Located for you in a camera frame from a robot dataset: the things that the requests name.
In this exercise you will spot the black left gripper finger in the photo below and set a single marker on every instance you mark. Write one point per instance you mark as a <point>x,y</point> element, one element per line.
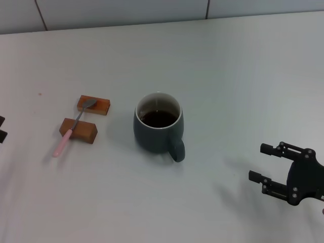
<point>2,121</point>
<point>3,136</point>

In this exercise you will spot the arched wooden block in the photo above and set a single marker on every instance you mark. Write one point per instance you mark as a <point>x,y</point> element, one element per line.
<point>86,131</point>

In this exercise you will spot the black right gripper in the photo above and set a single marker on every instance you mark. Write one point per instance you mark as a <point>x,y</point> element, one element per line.
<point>303,177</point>

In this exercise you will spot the flat wooden block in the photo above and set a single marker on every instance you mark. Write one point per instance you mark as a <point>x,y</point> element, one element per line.
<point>102,106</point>

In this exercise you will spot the grey ceramic mug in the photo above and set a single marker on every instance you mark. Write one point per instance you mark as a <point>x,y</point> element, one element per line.
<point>149,139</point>

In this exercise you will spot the dark coffee liquid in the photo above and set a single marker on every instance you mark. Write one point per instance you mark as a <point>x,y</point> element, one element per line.
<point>158,119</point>

